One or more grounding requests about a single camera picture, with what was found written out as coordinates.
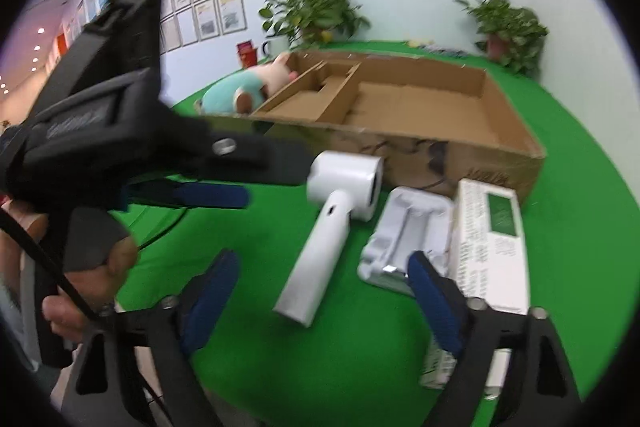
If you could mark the white box green label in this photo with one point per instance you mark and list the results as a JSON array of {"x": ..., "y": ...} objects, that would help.
[{"x": 495, "y": 267}]

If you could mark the person's left forearm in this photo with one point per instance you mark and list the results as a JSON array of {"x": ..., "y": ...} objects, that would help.
[{"x": 12, "y": 267}]

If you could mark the patterned packets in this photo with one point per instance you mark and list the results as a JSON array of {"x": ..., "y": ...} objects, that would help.
[{"x": 440, "y": 49}]

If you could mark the wall of framed certificates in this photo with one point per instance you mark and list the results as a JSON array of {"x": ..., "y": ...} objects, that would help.
[{"x": 205, "y": 2}]

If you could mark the long brown cardboard box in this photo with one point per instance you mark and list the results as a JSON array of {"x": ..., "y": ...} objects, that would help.
[{"x": 295, "y": 99}]

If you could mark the white folding phone stand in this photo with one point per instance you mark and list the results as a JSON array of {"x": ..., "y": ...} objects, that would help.
[{"x": 400, "y": 217}]

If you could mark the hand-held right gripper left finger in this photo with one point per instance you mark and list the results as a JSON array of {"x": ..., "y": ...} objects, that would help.
[{"x": 210, "y": 292}]

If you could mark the person's left hand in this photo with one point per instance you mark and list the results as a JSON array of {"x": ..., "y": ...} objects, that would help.
[{"x": 85, "y": 297}]

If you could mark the cardboard tray box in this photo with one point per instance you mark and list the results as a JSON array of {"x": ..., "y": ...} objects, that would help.
[{"x": 425, "y": 107}]

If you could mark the potted plant red pot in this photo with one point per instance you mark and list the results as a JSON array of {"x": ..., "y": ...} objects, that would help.
[{"x": 510, "y": 32}]

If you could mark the bushy potted plant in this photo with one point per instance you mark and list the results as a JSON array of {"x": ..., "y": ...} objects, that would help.
[{"x": 315, "y": 12}]

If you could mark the pink and teal plush toy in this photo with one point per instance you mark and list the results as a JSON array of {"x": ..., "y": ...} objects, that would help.
[{"x": 235, "y": 84}]

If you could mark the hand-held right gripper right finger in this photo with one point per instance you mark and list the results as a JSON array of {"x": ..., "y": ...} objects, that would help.
[{"x": 430, "y": 302}]

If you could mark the white hair dryer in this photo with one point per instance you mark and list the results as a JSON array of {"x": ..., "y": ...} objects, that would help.
[{"x": 320, "y": 257}]

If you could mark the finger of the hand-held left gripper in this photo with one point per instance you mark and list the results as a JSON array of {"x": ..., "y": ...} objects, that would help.
[
  {"x": 250, "y": 162},
  {"x": 215, "y": 197}
]

